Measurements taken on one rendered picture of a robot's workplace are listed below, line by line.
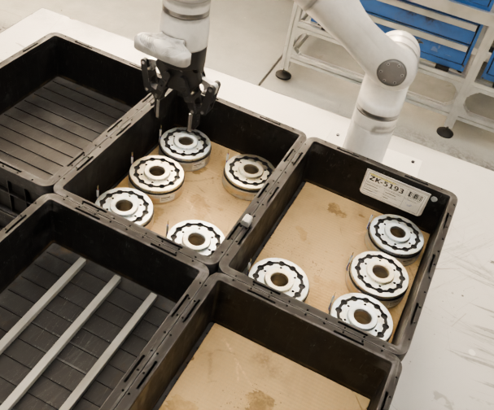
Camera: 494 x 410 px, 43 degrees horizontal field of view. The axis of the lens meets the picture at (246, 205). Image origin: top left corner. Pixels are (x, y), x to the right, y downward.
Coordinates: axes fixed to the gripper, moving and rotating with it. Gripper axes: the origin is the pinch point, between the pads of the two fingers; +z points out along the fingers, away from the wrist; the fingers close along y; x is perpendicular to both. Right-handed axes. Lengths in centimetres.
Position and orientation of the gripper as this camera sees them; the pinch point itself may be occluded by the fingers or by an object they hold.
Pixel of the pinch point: (177, 115)
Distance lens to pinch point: 106.5
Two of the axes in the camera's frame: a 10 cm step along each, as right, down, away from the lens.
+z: -1.5, 7.2, 6.8
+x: -4.5, 5.6, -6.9
